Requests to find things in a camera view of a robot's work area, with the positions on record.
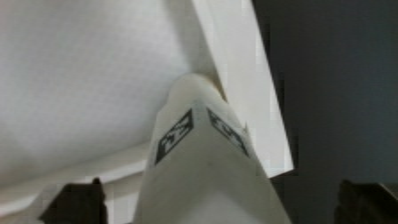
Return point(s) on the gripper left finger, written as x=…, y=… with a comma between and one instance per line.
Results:
x=78, y=207

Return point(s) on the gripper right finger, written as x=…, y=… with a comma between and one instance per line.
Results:
x=366, y=203

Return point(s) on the white desk top tray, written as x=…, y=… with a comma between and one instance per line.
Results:
x=92, y=54

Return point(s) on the white right fence bar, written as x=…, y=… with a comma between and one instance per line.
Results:
x=232, y=38

